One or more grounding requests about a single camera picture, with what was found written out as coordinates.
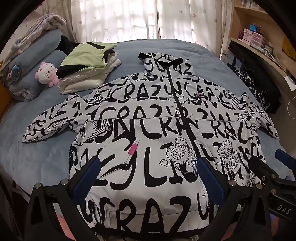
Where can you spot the black white printed jacket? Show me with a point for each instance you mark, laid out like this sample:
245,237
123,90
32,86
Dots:
148,129

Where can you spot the blue pillow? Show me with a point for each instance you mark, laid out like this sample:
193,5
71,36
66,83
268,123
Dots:
46,41
25,85

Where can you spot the printed folded blanket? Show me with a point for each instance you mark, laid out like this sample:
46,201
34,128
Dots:
46,23

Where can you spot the purple cloth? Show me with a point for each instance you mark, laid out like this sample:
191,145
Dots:
290,179

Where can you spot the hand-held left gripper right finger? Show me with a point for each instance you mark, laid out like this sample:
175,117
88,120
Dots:
211,183

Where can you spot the pink box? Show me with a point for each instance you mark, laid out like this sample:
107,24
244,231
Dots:
245,34
259,40

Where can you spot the wooden shelf unit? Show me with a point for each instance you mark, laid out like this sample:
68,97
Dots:
239,18

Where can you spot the white cardboard box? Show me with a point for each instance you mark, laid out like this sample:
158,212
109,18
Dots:
227,55

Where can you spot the pink bed sheet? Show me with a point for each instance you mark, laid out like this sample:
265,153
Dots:
61,217

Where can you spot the white pink cat plush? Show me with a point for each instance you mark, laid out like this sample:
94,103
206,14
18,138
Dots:
46,71

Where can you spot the small blue box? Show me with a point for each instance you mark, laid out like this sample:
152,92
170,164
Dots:
254,27

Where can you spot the yellow paper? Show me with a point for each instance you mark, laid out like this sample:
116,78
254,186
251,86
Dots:
289,47

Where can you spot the green black folded jacket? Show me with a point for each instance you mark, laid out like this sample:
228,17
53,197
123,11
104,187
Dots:
85,54

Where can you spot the white leaf print curtain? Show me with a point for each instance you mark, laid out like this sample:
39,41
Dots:
127,18

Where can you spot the blue bed blanket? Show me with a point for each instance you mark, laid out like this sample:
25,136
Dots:
34,157

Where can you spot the white paper note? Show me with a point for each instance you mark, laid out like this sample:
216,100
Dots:
291,82

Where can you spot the cream folded jacket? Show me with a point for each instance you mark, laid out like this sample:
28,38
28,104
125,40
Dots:
81,82

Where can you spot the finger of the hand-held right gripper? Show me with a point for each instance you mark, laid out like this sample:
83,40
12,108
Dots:
263,171
285,157

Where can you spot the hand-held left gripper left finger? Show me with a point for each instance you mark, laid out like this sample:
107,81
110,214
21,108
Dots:
88,176

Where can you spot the colourful small box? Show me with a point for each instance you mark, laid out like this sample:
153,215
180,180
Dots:
269,49

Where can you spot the black printed hanging garment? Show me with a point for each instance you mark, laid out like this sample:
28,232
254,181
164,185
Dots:
261,78

